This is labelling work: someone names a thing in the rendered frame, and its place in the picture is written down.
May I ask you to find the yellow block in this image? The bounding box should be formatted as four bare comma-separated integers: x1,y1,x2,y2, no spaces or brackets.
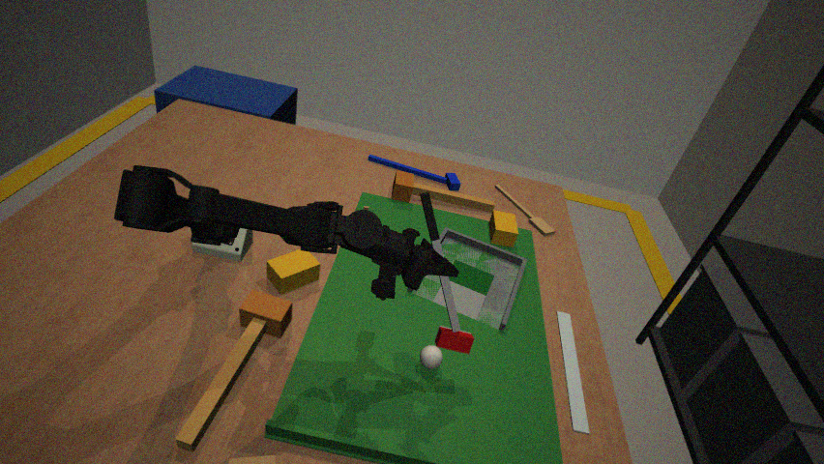
267,249,320,295
488,210,518,247

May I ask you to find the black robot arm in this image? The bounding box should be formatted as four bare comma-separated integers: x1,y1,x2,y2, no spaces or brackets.
114,165,402,301

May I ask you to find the white golf ball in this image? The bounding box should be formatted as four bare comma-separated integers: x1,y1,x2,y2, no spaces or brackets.
420,345,443,368

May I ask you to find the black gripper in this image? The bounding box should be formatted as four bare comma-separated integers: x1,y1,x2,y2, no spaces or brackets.
367,225,459,291

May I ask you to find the green putting mat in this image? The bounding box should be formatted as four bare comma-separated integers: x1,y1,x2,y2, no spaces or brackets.
272,208,563,464

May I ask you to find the small brown cube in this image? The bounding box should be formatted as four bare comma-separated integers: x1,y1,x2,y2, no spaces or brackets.
228,455,276,464

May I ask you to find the pale grey flat strip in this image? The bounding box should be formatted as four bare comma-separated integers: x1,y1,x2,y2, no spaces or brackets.
556,311,589,434

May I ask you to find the blue putter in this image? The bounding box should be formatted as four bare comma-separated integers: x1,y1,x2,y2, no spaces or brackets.
368,155,460,190

